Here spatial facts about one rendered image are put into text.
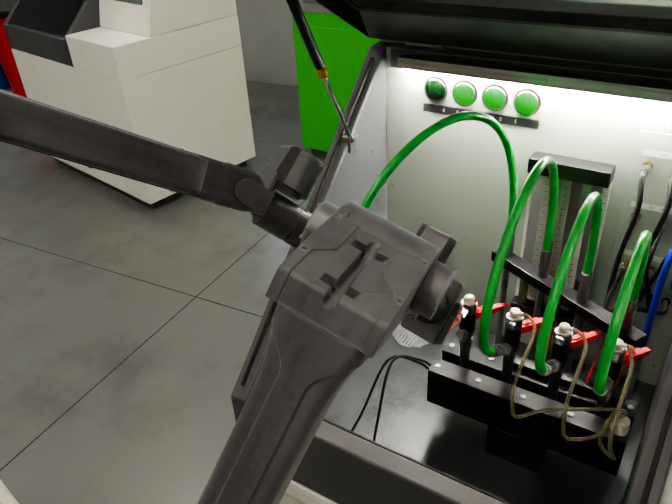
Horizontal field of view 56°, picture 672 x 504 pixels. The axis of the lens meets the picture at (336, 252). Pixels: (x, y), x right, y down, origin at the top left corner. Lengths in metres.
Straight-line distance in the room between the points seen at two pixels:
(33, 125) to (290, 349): 0.50
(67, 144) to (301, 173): 0.31
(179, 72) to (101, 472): 2.27
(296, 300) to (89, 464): 2.15
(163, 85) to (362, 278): 3.43
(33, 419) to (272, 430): 2.37
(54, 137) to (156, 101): 2.98
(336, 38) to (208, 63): 0.77
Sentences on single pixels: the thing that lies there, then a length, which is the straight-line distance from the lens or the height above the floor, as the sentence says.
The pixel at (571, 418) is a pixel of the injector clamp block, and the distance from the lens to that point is 1.13.
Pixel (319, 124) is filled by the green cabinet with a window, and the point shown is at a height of 0.27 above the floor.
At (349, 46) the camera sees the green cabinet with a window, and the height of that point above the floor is 0.80.
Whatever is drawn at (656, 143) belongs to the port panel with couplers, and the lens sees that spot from 1.20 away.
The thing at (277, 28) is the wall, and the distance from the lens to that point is 5.82.
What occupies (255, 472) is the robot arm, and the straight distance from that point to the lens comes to 0.43.
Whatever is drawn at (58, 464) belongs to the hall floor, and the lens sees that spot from 2.55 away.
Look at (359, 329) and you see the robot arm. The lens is 0.37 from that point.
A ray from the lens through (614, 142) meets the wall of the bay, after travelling 1.21.
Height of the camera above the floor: 1.78
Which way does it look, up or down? 33 degrees down
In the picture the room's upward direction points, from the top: 3 degrees counter-clockwise
